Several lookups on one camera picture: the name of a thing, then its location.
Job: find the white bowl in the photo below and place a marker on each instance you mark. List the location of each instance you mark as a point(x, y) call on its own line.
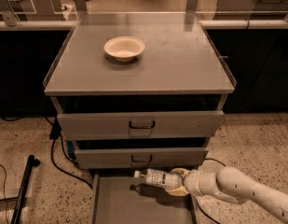
point(124, 48)

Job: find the bottom grey drawer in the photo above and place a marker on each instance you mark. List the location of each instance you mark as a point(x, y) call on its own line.
point(121, 199)

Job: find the clear plastic bottle white cap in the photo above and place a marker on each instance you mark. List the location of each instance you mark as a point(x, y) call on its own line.
point(159, 178)

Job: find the grey drawer cabinet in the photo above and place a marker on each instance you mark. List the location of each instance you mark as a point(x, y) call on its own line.
point(178, 71)

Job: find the black middle drawer handle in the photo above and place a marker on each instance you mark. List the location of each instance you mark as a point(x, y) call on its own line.
point(147, 160)

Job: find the middle grey drawer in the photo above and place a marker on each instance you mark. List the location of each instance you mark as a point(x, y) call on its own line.
point(120, 158)

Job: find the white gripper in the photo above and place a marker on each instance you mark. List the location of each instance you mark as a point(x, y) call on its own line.
point(192, 181)

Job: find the grey drawer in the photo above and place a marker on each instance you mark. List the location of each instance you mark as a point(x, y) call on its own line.
point(107, 126)
point(120, 158)
point(121, 199)

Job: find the black metal bar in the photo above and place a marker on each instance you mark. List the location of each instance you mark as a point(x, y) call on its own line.
point(32, 162)

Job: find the black drawer handle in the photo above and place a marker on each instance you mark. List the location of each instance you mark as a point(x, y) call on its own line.
point(136, 126)
point(147, 160)

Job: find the white horizontal rail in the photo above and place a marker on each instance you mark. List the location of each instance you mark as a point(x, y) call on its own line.
point(208, 25)

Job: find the black top drawer handle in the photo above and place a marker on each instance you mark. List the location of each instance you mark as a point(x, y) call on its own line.
point(136, 126)

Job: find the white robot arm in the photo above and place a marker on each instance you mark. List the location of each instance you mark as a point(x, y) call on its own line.
point(230, 185)

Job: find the top grey drawer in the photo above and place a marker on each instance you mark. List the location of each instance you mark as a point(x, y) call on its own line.
point(107, 126)

